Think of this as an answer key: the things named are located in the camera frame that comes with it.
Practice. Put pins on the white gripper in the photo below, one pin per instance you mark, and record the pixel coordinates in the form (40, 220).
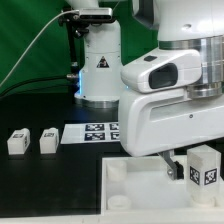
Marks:
(156, 122)

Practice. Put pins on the white square table top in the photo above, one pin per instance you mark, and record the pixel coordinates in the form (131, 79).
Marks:
(139, 191)

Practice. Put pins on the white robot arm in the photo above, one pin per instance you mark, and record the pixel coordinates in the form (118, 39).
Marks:
(181, 25)

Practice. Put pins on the white sheet with markers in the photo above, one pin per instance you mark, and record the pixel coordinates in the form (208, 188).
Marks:
(90, 133)

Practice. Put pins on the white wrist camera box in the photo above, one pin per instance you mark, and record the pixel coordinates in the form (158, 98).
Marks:
(162, 69)

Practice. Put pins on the black camera stand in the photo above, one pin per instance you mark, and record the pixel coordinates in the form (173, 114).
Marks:
(76, 29)

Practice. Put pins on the grey camera on stand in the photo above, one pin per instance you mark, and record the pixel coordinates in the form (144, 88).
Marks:
(95, 14)

